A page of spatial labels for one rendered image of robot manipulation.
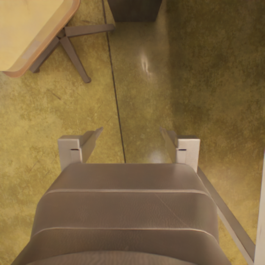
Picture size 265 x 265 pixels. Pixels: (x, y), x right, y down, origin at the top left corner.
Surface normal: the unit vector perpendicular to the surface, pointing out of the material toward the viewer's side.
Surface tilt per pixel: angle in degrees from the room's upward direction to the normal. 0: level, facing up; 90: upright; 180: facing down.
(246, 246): 90
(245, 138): 0
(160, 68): 0
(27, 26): 0
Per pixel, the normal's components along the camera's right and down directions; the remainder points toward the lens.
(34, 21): -0.02, 0.28
